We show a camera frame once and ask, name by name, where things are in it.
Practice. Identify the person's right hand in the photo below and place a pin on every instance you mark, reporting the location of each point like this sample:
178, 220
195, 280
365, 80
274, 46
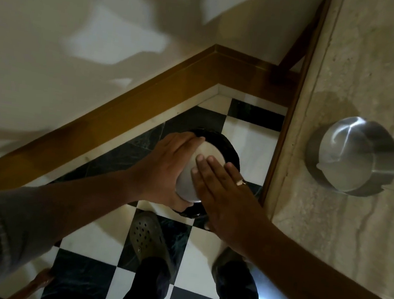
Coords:
227, 208

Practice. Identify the person's left hand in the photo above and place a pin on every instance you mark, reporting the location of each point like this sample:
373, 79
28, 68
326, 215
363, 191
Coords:
160, 171

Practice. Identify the person's left thumb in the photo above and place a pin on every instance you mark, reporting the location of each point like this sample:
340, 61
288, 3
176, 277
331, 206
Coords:
183, 206

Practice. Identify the person's right little finger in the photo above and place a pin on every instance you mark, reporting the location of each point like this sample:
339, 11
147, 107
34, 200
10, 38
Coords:
238, 178

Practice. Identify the person's right middle finger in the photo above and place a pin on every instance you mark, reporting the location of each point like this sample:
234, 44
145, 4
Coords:
208, 176

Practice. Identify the person's right forearm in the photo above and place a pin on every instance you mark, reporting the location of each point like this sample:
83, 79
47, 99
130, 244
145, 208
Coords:
312, 291

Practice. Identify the person's left forearm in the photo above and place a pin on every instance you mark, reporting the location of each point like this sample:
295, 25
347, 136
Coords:
83, 201

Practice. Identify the black waste bin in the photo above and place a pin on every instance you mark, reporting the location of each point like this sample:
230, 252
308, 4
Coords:
227, 151

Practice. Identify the grey clog shoe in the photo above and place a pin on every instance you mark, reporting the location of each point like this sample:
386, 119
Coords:
228, 257
148, 236

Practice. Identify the dark trouser leg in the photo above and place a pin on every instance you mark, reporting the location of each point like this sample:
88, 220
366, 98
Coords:
146, 288
240, 296

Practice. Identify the wooden table edge trim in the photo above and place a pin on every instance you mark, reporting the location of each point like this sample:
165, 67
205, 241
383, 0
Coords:
292, 105

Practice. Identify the wooden baseboard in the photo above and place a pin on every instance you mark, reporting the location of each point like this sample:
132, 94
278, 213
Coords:
145, 105

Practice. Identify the wooden furniture leg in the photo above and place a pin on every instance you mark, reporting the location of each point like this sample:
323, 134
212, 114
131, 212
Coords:
35, 283

